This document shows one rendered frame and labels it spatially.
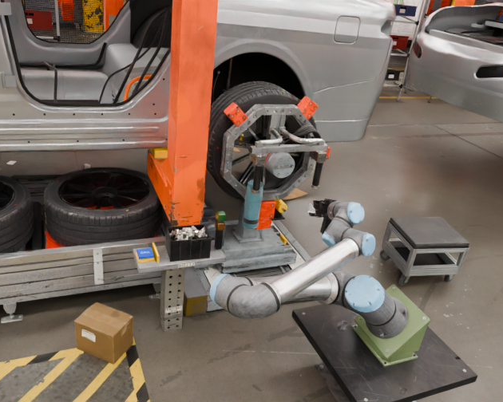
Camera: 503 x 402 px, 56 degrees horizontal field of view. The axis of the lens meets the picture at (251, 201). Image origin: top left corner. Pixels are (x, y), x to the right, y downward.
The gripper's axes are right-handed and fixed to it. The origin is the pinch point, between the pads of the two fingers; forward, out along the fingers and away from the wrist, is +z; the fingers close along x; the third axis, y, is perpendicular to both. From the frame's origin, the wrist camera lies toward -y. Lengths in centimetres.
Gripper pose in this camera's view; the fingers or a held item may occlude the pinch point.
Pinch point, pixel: (310, 213)
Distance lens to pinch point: 236.7
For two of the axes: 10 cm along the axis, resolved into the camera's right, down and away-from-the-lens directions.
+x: -8.9, 1.1, -4.4
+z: -4.5, -0.3, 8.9
